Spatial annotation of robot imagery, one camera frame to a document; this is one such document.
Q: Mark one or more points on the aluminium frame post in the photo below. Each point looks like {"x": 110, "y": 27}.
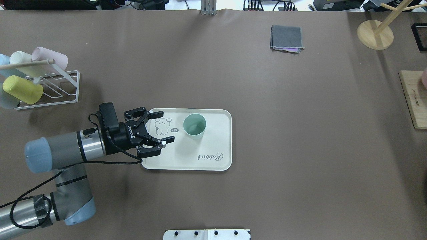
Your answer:
{"x": 208, "y": 7}

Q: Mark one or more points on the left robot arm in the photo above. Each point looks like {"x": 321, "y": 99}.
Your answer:
{"x": 67, "y": 195}

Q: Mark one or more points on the grey folded cloth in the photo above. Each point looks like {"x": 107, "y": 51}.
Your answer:
{"x": 286, "y": 38}

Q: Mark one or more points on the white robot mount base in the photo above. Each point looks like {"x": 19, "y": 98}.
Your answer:
{"x": 207, "y": 234}

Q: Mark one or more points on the green cup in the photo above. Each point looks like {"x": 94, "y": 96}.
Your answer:
{"x": 194, "y": 125}

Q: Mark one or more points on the wooden cutting board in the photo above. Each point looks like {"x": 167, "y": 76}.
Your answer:
{"x": 416, "y": 97}

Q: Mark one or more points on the wooden stand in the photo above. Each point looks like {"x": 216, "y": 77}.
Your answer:
{"x": 377, "y": 35}

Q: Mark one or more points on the light blue cup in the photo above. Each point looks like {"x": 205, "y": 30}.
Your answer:
{"x": 5, "y": 60}

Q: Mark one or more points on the cream rabbit tray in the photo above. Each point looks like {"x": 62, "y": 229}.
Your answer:
{"x": 211, "y": 151}

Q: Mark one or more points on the pink bowl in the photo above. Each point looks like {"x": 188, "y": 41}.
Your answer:
{"x": 424, "y": 78}

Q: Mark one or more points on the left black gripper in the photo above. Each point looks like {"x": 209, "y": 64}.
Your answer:
{"x": 122, "y": 136}

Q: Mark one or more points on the dark brown tray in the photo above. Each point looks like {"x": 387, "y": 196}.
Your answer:
{"x": 419, "y": 31}

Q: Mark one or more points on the white wire cup rack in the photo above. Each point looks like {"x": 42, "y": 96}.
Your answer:
{"x": 60, "y": 88}

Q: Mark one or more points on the pink cup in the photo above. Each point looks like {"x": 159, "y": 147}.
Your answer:
{"x": 41, "y": 53}

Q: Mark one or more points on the yellow cup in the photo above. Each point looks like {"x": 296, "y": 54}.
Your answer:
{"x": 23, "y": 89}

